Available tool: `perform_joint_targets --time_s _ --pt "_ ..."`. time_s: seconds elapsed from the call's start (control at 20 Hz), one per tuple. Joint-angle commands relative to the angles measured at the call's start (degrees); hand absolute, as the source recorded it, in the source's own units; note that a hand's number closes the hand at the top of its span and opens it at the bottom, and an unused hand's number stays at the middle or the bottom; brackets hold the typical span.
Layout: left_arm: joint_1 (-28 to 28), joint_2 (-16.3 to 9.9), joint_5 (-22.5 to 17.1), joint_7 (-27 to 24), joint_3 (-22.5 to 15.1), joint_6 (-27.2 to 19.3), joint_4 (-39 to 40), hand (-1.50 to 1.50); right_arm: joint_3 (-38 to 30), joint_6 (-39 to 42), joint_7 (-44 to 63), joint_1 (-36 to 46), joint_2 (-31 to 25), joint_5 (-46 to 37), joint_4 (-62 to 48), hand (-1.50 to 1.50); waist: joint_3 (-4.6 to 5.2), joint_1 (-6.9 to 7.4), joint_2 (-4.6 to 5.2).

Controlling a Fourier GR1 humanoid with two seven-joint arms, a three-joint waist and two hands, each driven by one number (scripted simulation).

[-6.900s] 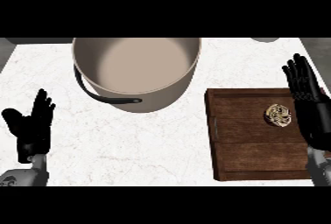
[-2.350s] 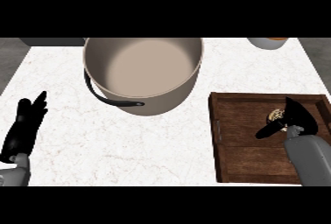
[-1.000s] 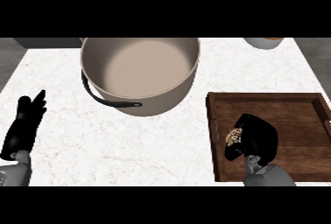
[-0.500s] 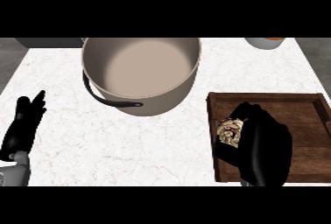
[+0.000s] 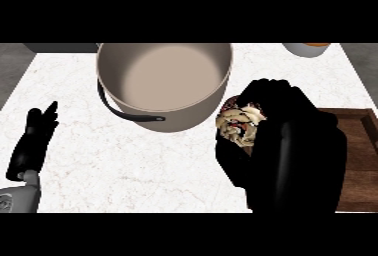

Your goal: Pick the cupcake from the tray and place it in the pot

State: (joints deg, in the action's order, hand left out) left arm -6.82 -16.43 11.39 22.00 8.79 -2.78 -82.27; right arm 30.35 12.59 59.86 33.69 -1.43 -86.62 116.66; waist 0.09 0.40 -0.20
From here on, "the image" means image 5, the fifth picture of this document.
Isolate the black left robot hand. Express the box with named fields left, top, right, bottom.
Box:
left=5, top=100, right=61, bottom=182

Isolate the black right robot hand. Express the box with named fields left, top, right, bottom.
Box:
left=214, top=78, right=349, bottom=214

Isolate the cream frosted cupcake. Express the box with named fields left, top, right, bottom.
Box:
left=214, top=95, right=269, bottom=157

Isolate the brown wooden tray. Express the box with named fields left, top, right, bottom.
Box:
left=316, top=107, right=378, bottom=213

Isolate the dark grey appliance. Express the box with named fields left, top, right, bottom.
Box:
left=22, top=43, right=102, bottom=54

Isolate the white cup with orange content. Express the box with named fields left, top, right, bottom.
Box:
left=282, top=43, right=332, bottom=59

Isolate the grey pot with black handle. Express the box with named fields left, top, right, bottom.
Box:
left=95, top=43, right=235, bottom=134

